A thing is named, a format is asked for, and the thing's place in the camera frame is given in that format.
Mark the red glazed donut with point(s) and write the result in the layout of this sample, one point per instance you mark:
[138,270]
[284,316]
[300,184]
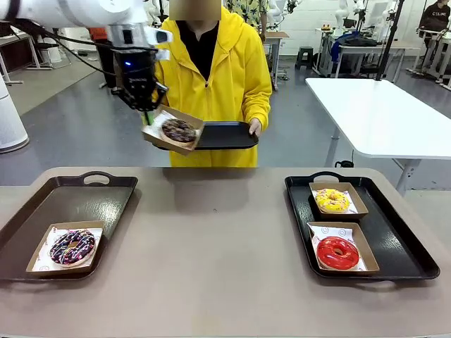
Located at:
[338,262]

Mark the person in black sweatshirt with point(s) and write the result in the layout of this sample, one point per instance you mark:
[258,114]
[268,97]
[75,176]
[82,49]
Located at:
[434,17]

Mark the large black serving tray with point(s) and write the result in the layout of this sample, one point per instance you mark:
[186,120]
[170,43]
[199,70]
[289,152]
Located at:
[394,229]

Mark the yellow glazed donut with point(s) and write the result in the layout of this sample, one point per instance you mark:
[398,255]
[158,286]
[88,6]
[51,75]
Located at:
[326,202]

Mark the white table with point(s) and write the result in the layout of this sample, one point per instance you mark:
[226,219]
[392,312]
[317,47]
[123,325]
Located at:
[387,112]

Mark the person in yellow hoodie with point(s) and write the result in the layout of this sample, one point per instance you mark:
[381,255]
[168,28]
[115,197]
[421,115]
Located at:
[229,70]

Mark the white cylindrical pedestal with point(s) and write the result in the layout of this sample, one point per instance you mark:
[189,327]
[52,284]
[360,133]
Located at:
[10,123]

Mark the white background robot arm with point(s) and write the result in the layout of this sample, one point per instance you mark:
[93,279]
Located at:
[341,15]

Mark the white printed paper liner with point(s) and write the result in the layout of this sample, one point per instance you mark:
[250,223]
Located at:
[331,230]
[153,128]
[352,207]
[40,266]

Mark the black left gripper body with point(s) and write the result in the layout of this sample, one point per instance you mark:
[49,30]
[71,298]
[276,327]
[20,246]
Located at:
[135,74]

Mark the brown plastic serving tray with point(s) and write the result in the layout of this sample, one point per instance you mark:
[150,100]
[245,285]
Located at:
[88,200]

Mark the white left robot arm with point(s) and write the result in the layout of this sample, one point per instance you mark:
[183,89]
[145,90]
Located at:
[70,10]

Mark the left forearm yellow sleeve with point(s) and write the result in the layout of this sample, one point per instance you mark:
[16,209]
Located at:
[259,105]

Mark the grey desk with cloth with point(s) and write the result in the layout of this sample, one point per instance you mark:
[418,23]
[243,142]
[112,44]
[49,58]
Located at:
[394,46]

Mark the black plastic stool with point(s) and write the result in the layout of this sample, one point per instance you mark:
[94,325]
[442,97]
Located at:
[304,53]

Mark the person in yellow floral shirt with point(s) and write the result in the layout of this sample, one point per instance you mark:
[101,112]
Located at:
[248,14]

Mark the brown cardboard donut box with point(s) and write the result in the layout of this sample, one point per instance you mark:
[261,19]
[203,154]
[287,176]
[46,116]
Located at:
[176,149]
[359,200]
[35,246]
[370,253]

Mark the chocolate donut with colourful sprinkles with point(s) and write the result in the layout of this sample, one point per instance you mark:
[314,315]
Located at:
[63,253]

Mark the small black serving tray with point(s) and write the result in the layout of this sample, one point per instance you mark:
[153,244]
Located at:
[225,135]

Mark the person's left hand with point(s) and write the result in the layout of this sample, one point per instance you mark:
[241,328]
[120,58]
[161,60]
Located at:
[256,127]

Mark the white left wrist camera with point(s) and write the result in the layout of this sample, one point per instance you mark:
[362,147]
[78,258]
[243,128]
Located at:
[160,36]

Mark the person in orange hoodie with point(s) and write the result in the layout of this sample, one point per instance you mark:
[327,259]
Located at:
[105,63]

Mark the dark chocolate donut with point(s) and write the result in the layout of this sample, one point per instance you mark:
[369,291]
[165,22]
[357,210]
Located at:
[176,135]

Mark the black stand pole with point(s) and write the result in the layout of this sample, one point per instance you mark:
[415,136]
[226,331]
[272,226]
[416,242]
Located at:
[389,42]

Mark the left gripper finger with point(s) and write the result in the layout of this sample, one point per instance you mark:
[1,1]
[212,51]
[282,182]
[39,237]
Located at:
[160,92]
[125,98]

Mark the dark blue cloth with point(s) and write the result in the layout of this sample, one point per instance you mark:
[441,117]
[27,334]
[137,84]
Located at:
[356,41]

